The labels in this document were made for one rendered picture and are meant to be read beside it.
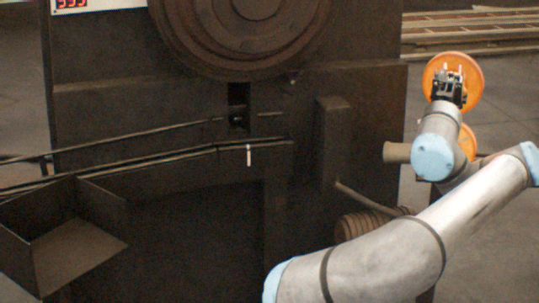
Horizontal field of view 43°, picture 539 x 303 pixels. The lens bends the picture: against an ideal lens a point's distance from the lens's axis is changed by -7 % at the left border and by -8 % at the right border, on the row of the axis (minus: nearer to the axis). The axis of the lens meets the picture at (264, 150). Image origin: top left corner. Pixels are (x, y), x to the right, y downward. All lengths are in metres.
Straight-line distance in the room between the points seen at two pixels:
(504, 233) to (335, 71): 1.33
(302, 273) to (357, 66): 1.02
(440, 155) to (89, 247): 0.79
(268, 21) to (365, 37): 0.42
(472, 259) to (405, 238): 1.81
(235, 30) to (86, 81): 0.44
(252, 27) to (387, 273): 0.84
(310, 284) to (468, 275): 1.72
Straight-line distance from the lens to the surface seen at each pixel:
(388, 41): 2.05
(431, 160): 1.46
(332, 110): 1.86
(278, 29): 1.68
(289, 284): 1.05
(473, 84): 1.76
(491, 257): 2.84
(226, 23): 1.65
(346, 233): 1.88
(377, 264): 0.99
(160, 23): 1.70
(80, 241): 1.67
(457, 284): 2.65
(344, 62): 1.99
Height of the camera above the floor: 1.43
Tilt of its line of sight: 23 degrees down
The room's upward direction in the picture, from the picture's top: straight up
